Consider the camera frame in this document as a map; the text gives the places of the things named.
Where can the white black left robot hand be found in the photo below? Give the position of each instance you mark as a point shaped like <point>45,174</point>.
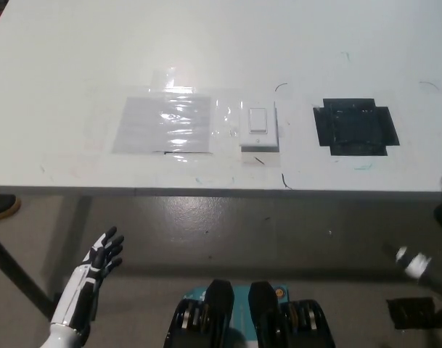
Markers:
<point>79,290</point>

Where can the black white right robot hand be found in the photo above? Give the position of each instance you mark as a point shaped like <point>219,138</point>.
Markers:
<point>416,264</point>

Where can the white wall rocker switch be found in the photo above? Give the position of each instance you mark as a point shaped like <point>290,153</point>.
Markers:
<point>258,125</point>

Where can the black table foot plate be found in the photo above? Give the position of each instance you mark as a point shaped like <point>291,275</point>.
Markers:
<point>411,311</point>

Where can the black slanted table leg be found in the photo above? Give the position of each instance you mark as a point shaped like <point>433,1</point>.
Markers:
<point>17,268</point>

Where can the dark shoe tan sole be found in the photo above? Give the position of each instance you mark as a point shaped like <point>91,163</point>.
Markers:
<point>3,206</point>

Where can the black tape square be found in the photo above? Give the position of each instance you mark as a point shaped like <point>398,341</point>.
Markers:
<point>355,125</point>

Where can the grey tape patch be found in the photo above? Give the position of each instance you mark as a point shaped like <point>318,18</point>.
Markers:
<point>141,123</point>

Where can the clear glossy tape sheet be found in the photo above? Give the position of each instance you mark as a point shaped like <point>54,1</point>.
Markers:
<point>180,108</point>

